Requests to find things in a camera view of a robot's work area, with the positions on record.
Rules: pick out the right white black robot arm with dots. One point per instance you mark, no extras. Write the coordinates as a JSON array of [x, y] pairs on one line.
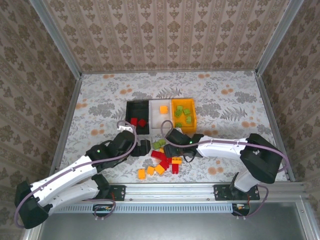
[[220, 150]]

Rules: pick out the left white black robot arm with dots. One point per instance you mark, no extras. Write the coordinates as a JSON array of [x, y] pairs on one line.
[[65, 180]]

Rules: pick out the small yellow lego brick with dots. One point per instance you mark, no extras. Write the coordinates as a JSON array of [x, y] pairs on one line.
[[162, 150]]

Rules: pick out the orange slotted lego brick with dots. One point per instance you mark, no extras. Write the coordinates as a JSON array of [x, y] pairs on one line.
[[176, 160]]

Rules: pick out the long red lego brick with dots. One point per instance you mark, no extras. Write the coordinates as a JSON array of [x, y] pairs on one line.
[[158, 154]]

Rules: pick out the white plastic bin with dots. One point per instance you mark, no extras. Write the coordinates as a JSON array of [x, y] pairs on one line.
[[156, 120]]

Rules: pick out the black plastic bin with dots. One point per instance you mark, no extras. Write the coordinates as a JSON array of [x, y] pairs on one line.
[[137, 107]]

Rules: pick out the yellow plastic bin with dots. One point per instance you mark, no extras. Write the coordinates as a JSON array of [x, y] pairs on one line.
[[192, 105]]

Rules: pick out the floral table cover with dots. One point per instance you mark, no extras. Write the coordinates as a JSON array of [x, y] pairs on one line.
[[225, 112]]

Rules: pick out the wide aluminium mounting rail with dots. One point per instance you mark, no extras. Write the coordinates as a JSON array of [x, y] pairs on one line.
[[170, 192]]

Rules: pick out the aluminium side rail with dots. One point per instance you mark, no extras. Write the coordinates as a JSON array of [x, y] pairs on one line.
[[65, 130], [269, 110]]

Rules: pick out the thin aluminium rail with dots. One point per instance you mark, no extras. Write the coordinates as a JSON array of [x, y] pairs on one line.
[[175, 72]]

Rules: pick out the aluminium frame post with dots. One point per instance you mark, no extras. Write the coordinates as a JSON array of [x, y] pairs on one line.
[[277, 37], [60, 42]]

